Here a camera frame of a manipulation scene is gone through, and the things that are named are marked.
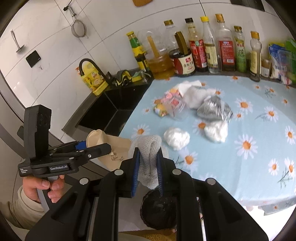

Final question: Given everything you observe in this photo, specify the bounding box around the hanging metal utensil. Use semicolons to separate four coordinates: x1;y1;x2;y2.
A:
11;30;25;53

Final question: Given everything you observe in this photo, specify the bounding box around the black sink faucet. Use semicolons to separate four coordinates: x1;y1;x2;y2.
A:
79;58;113;86

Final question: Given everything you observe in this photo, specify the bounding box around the green label pepper oil bottle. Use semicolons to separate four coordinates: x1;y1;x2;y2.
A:
234;26;247;73

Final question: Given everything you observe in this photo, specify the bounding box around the red label dark vinegar bottle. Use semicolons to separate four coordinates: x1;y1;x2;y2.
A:
215;14;235;72

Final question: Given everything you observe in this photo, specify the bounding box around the pink snack wrapper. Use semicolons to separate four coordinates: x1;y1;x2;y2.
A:
161;88;185;112

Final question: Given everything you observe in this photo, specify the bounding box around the clear plastic wrapper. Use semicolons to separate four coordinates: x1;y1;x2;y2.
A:
168;102;190;121

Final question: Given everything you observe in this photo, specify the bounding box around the daisy print tablecloth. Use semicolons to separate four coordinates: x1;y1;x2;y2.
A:
120;75;295;214

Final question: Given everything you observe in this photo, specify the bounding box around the metal mesh strainer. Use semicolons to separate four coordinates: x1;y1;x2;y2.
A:
63;5;88;38

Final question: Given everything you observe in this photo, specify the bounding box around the white paper napkin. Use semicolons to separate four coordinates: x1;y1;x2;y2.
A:
176;80;202;97

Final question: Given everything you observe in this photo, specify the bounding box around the beige left sleeve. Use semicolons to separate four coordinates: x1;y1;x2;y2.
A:
1;186;45;230

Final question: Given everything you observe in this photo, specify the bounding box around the green label sauce bottle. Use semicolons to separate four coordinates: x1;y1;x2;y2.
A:
126;31;150;72

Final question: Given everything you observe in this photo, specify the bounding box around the black wall switch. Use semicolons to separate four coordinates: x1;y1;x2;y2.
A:
26;50;41;68

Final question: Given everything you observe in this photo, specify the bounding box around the person's left hand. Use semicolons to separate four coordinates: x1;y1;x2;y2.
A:
23;175;65;203

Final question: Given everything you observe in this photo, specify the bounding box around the clear white vinegar bottle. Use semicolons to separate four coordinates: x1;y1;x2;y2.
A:
201;16;221;74

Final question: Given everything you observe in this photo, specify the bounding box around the small sesame oil bottle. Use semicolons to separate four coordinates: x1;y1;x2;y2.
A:
250;31;262;82

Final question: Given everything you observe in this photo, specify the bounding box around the small white red packet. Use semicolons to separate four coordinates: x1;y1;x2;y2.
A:
280;76;292;85

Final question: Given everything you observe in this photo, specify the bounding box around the black trash bin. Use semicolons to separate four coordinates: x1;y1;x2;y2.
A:
140;190;177;230

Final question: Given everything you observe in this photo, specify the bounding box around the yellow dish soap bottle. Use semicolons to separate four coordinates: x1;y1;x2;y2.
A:
80;62;108;96

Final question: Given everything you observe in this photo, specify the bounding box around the small brown jar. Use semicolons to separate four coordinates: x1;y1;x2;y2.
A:
260;59;271;78

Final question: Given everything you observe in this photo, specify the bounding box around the white plastic ball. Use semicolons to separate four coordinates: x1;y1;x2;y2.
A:
164;128;190;151

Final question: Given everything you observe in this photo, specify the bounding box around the wooden spatula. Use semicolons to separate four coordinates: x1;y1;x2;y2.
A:
132;0;153;7

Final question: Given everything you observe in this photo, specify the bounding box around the silver foil bag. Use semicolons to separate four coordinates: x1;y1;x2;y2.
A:
197;95;233;123

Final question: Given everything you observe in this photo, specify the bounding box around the yellow green sponge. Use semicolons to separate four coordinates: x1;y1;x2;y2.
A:
132;71;144;83

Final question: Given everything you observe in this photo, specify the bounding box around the black kitchen sink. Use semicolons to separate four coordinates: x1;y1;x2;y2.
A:
75;83;151;137

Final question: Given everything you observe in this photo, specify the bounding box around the white knit rag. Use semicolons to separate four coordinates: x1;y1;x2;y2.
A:
183;86;216;109

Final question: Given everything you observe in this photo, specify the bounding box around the white plastic bag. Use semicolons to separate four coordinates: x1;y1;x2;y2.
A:
204;121;228;143

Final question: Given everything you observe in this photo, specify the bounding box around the red label soy bottle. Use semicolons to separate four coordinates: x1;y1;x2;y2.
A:
185;18;208;72

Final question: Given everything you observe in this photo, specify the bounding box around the clear bottle gold cap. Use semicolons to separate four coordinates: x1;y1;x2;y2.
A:
164;20;178;52

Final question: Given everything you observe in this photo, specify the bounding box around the dark soy sauce jug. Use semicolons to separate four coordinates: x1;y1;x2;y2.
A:
169;31;195;77

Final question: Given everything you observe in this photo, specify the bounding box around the large cooking oil jug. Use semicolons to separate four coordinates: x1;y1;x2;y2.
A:
137;28;175;80

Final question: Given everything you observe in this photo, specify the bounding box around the black yellow cloth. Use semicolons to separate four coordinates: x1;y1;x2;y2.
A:
112;70;132;87

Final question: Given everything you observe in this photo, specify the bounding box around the grey mesh cloth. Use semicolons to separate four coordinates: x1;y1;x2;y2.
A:
128;135;169;189

